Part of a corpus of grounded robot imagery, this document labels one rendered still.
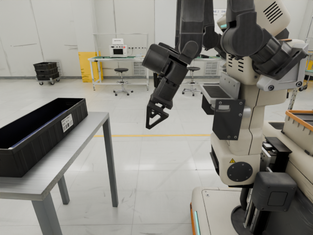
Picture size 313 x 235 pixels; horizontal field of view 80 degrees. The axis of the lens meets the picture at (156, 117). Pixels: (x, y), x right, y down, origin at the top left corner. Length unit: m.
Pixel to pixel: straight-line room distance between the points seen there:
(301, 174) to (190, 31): 0.69
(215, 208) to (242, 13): 1.08
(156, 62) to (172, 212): 1.30
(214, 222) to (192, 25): 1.04
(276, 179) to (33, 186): 0.85
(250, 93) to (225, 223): 0.78
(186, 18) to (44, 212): 0.72
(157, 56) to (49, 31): 6.66
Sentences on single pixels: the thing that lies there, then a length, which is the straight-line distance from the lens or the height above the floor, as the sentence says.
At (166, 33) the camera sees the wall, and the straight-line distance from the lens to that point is 6.36.
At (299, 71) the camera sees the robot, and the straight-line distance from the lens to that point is 0.63.
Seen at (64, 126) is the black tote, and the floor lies 0.85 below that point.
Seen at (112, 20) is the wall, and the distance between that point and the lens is 6.49.
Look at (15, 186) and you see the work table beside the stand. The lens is 0.79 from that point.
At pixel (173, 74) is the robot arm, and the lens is 0.53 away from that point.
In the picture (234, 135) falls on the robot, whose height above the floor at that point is 0.90.
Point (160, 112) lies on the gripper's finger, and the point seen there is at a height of 1.05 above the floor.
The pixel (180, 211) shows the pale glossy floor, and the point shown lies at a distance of 1.64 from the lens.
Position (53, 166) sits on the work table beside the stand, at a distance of 0.81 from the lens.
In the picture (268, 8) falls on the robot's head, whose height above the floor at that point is 1.32.
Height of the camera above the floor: 1.24
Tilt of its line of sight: 23 degrees down
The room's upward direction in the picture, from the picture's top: straight up
